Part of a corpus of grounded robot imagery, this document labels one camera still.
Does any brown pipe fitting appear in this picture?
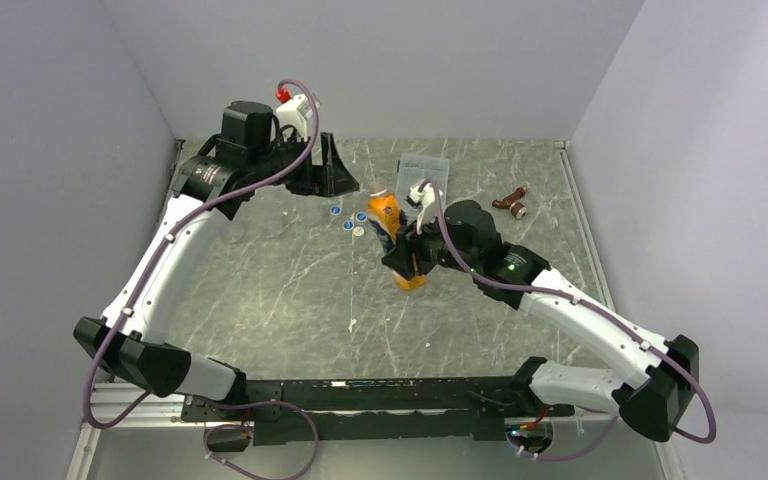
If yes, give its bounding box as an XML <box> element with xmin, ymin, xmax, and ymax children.
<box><xmin>491</xmin><ymin>186</ymin><xmax>527</xmax><ymax>219</ymax></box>

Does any purple cable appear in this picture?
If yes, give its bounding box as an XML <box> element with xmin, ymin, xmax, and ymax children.
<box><xmin>419</xmin><ymin>178</ymin><xmax>718</xmax><ymax>445</ymax></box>
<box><xmin>83</xmin><ymin>79</ymin><xmax>322</xmax><ymax>431</ymax></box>

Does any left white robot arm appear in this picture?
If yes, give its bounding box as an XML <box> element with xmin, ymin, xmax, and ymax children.
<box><xmin>73</xmin><ymin>94</ymin><xmax>359</xmax><ymax>420</ymax></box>

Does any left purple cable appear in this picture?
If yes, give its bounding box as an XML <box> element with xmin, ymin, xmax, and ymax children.
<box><xmin>83</xmin><ymin>79</ymin><xmax>322</xmax><ymax>431</ymax></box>

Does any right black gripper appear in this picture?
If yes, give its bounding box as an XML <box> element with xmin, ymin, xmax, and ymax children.
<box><xmin>383</xmin><ymin>206</ymin><xmax>479</xmax><ymax>280</ymax></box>

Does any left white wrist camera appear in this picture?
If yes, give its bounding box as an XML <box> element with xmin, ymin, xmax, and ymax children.
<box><xmin>275</xmin><ymin>87</ymin><xmax>318</xmax><ymax>142</ymax></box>

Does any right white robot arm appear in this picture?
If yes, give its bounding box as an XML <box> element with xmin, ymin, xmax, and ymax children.
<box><xmin>382</xmin><ymin>200</ymin><xmax>699</xmax><ymax>442</ymax></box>

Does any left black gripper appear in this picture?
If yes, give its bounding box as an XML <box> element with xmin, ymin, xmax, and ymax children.
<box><xmin>250</xmin><ymin>132</ymin><xmax>359</xmax><ymax>198</ymax></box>

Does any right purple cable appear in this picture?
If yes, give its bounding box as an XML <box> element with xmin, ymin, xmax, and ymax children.
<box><xmin>419</xmin><ymin>178</ymin><xmax>718</xmax><ymax>445</ymax></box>

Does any clear plastic screw box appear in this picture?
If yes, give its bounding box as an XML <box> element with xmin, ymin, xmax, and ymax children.
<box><xmin>395</xmin><ymin>153</ymin><xmax>450</xmax><ymax>220</ymax></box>

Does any orange juice bottle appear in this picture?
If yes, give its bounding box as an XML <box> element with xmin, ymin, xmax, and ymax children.
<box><xmin>366</xmin><ymin>189</ymin><xmax>426</xmax><ymax>291</ymax></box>

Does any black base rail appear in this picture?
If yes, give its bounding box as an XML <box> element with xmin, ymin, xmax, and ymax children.
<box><xmin>181</xmin><ymin>376</ymin><xmax>575</xmax><ymax>446</ymax></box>

